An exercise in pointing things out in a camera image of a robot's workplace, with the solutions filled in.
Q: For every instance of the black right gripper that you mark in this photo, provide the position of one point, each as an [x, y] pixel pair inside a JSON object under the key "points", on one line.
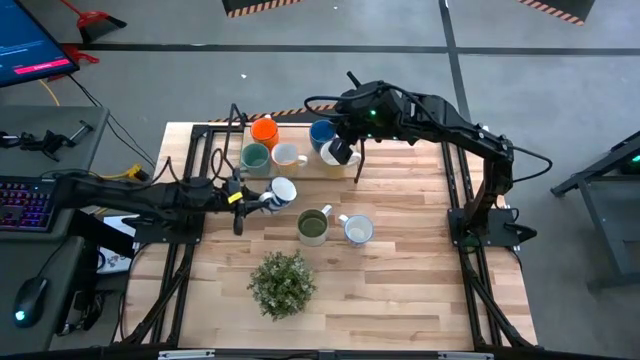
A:
{"points": [[341, 151]]}

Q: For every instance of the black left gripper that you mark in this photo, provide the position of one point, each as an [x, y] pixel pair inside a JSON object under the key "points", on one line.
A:
{"points": [[239, 222]]}

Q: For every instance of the blue ceramic mug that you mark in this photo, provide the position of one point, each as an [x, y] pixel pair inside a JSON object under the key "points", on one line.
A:
{"points": [[320, 132]]}

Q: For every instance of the white mug blue stripes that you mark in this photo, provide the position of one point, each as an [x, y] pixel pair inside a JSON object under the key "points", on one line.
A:
{"points": [[284, 192]]}

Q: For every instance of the teal green ceramic mug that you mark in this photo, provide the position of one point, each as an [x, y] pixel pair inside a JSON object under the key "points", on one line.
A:
{"points": [[256, 159]]}

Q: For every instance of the yellow dot patterned mug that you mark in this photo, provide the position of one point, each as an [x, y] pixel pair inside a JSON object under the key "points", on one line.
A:
{"points": [[285, 155]]}

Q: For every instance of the orange ceramic mug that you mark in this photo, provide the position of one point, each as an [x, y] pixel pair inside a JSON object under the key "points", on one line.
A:
{"points": [[264, 131]]}

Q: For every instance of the red lattice patterned mug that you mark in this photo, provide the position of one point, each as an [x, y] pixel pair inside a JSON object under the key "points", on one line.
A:
{"points": [[357, 231]]}

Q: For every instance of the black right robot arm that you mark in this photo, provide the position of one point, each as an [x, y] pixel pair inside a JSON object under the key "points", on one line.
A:
{"points": [[450, 125]]}

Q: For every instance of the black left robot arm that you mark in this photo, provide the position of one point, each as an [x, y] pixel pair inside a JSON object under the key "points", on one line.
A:
{"points": [[125, 192]]}

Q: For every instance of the black metal shelf leg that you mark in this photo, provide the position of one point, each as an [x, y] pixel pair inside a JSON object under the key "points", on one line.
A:
{"points": [[363, 155], [240, 120]]}

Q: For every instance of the black hazard striped block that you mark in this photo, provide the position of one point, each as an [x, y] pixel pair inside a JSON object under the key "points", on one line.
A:
{"points": [[290, 119], [240, 4], [570, 6]]}

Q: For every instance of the potted plant in striped pot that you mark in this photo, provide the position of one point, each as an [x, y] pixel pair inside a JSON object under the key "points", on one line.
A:
{"points": [[282, 285]]}

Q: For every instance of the yellow power plug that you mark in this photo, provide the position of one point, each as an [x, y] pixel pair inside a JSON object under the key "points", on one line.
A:
{"points": [[131, 172]]}

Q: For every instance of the white printed box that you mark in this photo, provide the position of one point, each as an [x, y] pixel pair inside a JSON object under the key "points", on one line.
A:
{"points": [[112, 260]]}

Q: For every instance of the black clamp tool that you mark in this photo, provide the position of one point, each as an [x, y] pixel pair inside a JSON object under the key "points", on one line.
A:
{"points": [[50, 140]]}

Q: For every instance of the backlit black keyboard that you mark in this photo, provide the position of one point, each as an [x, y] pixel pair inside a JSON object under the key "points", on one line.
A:
{"points": [[27, 205]]}

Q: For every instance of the red dustpan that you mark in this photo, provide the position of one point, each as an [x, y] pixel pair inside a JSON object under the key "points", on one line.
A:
{"points": [[75, 52]]}

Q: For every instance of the red broom black bristles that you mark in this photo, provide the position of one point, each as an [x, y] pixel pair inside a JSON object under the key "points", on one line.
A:
{"points": [[97, 22]]}

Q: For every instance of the grey desk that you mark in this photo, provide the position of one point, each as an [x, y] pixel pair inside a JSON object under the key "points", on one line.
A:
{"points": [[20, 255]]}

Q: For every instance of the black computer mouse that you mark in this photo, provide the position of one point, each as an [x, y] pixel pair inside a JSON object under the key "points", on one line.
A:
{"points": [[30, 300]]}

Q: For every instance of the computer monitor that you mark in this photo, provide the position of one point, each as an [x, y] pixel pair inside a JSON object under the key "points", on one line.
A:
{"points": [[30, 45]]}

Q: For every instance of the black metal stand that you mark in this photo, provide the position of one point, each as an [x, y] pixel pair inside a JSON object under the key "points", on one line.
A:
{"points": [[610, 225]]}

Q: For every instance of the black aluminium table frame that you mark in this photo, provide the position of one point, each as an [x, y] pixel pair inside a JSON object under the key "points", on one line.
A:
{"points": [[200, 131]]}

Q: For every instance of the silver metal bracket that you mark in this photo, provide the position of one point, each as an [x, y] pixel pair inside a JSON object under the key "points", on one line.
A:
{"points": [[185, 355], [465, 356]]}

